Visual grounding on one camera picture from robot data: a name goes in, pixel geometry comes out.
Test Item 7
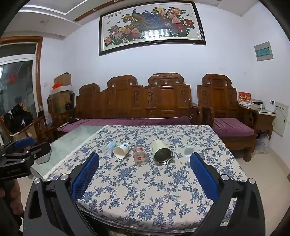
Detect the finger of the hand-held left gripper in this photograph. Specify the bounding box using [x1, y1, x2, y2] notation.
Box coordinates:
[21, 142, 51, 165]
[5, 137, 38, 152]

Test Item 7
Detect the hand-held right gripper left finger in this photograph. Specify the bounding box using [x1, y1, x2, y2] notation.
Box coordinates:
[29, 152, 100, 206]

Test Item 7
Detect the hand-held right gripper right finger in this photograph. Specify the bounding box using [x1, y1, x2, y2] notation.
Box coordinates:
[189, 152, 261, 206]

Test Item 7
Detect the clear plastic cup blue label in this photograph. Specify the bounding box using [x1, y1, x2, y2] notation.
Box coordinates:
[105, 142, 117, 156]

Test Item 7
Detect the white paper cup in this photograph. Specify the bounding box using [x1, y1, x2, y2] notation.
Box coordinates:
[113, 143, 131, 158]

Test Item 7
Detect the cream steel-lined thermos cup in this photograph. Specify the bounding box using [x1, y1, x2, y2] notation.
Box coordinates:
[151, 139, 174, 166]

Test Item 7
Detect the glass cup red flower print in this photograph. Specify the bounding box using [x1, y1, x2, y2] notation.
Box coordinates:
[133, 145, 148, 165]

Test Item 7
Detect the person's left hand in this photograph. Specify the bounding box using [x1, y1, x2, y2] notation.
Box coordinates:
[0, 179, 23, 219]

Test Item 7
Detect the wooden chair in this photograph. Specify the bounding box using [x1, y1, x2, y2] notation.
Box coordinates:
[0, 110, 58, 144]

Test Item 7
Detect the dark clothes pile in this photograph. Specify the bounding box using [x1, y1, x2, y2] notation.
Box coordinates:
[3, 103, 35, 135]

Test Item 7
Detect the large brown cardboard box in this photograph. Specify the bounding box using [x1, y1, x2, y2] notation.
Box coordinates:
[48, 89, 75, 115]

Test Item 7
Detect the square purple seat cushion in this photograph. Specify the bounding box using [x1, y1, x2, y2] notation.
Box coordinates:
[213, 117, 256, 137]

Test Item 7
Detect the blue floral tablecloth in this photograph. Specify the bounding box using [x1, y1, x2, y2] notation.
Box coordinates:
[43, 125, 248, 230]

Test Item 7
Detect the clear plastic bag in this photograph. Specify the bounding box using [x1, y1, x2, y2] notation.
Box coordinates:
[256, 132, 271, 155]

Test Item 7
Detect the long purple seat cushion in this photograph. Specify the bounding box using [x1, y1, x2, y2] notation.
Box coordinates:
[57, 116, 192, 133]

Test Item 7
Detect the small brown cardboard box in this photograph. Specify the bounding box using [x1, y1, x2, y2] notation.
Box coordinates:
[54, 72, 72, 88]

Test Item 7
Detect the carved wooden armchair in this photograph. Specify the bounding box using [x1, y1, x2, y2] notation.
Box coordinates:
[196, 73, 259, 162]

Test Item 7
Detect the wooden side table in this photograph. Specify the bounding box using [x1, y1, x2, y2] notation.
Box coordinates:
[256, 108, 276, 139]

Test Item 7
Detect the red desk calendar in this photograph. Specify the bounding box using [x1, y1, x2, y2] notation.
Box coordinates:
[238, 91, 252, 105]

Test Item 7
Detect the carved wooden sofa bench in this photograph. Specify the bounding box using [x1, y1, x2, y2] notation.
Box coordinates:
[74, 73, 203, 126]

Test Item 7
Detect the framed peacock flower painting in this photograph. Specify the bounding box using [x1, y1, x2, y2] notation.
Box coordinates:
[98, 1, 207, 57]

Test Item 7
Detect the black item with cable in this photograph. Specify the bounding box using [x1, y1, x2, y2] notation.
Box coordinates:
[62, 118, 81, 127]

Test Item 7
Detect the glass door wooden frame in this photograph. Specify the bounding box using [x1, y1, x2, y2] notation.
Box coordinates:
[0, 36, 44, 146]

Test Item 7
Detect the white wall panel door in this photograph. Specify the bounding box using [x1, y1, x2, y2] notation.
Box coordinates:
[272, 102, 290, 137]

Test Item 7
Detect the grey wall electrical box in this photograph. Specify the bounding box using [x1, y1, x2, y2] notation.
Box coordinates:
[254, 41, 274, 62]

